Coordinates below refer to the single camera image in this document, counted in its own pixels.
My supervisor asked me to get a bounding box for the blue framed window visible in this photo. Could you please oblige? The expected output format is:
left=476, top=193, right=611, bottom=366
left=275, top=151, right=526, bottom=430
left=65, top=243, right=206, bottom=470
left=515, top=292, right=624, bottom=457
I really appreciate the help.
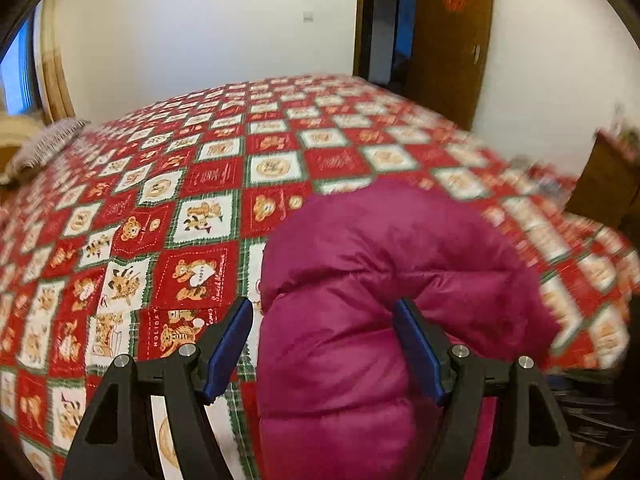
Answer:
left=1, top=15, right=38, bottom=115

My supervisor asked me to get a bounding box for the beige wooden headboard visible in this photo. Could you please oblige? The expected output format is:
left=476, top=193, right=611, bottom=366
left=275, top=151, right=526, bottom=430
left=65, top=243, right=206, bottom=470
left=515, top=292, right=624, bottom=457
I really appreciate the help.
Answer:
left=0, top=112, right=44, bottom=171

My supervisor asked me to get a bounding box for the brown wooden door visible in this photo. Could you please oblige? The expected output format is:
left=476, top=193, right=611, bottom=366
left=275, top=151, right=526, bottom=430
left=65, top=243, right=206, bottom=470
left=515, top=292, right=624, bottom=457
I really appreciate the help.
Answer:
left=405, top=0, right=494, bottom=130

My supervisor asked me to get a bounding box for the red patchwork bear bedspread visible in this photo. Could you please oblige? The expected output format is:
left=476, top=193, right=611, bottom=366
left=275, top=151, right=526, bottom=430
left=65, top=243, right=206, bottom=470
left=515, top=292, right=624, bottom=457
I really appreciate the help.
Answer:
left=1, top=75, right=639, bottom=479

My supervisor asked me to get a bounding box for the striped grey pillow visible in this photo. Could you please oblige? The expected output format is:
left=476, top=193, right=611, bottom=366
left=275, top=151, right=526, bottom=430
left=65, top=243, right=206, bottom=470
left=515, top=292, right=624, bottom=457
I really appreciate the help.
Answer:
left=4, top=117, right=90, bottom=184

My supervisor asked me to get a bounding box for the brown wooden dresser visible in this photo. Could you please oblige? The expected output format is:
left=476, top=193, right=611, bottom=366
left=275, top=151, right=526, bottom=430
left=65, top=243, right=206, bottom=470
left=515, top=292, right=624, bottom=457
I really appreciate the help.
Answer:
left=565, top=130, right=639, bottom=248

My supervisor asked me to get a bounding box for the magenta puffer jacket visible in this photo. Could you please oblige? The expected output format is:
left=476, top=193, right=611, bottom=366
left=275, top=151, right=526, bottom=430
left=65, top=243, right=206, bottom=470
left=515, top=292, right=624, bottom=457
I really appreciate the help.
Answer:
left=257, top=179, right=560, bottom=479

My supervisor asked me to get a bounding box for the dark wooden door frame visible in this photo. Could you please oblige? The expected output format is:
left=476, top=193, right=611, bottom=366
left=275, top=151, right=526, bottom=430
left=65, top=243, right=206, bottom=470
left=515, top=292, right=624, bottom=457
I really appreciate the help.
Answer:
left=355, top=0, right=416, bottom=87

